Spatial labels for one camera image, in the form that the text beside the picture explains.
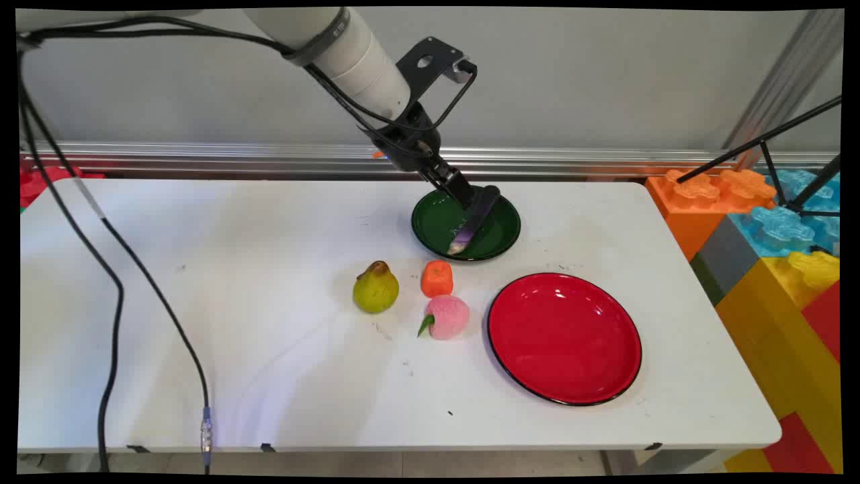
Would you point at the green round plate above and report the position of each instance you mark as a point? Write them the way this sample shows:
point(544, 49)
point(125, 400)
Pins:
point(437, 225)

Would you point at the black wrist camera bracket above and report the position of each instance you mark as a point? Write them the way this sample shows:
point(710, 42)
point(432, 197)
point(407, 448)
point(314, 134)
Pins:
point(440, 54)

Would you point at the slanted aluminium post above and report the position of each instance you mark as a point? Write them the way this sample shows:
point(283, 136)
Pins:
point(786, 81)

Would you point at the red foam building block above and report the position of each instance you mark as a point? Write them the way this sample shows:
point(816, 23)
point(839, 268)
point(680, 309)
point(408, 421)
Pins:
point(825, 319)
point(40, 183)
point(799, 447)

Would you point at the orange toy tangerine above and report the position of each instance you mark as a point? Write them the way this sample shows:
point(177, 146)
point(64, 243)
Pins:
point(437, 279)

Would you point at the pink toy peach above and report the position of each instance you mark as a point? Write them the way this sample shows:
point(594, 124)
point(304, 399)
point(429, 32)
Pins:
point(449, 317)

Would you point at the yellow foam building block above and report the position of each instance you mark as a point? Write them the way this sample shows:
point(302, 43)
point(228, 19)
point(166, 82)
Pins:
point(772, 336)

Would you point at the red round plate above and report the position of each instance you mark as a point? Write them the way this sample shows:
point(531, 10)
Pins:
point(564, 336)

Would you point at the black tripod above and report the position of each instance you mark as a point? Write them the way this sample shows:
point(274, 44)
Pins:
point(766, 142)

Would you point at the grey foam building block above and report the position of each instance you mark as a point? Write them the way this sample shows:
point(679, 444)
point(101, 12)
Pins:
point(729, 259)

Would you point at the blue foam building block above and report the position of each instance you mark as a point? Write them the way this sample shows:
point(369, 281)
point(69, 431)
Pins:
point(779, 228)

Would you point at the purple toy eggplant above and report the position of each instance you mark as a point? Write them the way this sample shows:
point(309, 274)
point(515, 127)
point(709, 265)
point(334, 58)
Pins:
point(476, 218)

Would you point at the horizontal aluminium rail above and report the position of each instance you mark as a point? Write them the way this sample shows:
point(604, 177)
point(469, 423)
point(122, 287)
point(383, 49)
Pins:
point(201, 160)

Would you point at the orange foam building block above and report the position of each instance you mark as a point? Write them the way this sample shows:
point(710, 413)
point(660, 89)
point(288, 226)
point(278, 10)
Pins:
point(692, 202)

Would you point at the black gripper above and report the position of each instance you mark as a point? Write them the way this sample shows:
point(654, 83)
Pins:
point(410, 138)

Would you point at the yellow-green toy pear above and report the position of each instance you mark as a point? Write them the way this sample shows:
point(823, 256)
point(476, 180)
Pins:
point(375, 292)

